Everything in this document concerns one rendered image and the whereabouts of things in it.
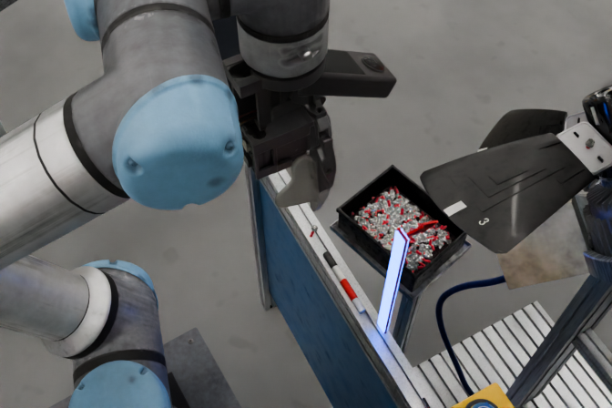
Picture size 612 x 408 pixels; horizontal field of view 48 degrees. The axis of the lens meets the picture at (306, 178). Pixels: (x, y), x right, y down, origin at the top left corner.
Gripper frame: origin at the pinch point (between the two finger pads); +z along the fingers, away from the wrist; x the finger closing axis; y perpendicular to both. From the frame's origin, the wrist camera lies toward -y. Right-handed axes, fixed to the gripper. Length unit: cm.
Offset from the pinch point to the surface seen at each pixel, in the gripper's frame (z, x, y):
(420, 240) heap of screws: 58, -13, -33
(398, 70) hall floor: 143, -121, -108
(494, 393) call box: 35.8, 23.0, -17.9
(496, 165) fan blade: 26.0, -4.6, -36.7
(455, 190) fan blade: 27.4, -4.3, -28.8
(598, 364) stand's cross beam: 86, 20, -62
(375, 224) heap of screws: 58, -20, -27
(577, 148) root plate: 25, 0, -49
